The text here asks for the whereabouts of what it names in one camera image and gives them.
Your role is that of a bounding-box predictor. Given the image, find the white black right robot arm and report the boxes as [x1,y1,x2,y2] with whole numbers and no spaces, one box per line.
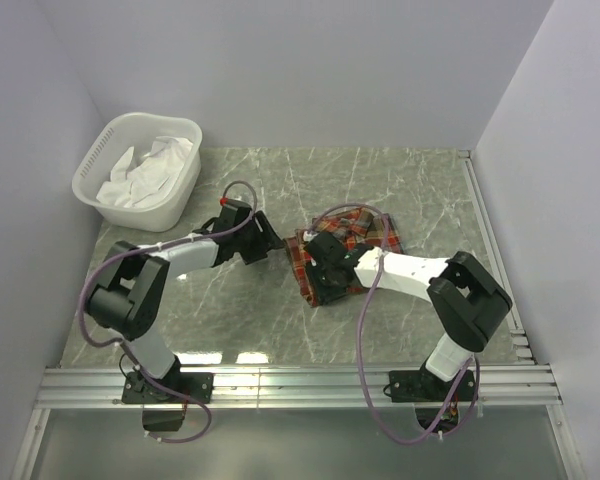
[305,232,513,400]

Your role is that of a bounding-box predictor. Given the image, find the aluminium mounting rail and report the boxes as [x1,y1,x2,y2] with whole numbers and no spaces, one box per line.
[34,364,562,410]

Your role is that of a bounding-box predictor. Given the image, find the white crumpled shirt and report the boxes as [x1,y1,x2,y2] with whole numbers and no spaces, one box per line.
[96,136,193,209]

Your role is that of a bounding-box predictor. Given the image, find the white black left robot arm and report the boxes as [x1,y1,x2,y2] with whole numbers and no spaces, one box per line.
[85,198,284,402]

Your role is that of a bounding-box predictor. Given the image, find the red brown plaid shirt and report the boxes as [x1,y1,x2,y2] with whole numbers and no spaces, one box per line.
[283,207,384,308]

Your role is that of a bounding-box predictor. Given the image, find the white plastic laundry basket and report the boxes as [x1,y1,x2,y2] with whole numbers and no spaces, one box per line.
[72,113,203,232]

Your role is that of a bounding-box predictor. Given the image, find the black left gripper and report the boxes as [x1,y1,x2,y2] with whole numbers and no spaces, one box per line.
[234,210,285,264]

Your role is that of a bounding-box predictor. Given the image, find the aluminium right side rail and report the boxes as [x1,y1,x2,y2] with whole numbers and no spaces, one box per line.
[458,150,536,364]

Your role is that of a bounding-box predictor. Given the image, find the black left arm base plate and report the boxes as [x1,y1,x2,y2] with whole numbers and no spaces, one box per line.
[121,371,214,405]

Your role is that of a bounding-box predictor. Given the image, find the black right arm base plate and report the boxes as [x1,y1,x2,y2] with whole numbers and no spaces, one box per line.
[383,368,477,403]

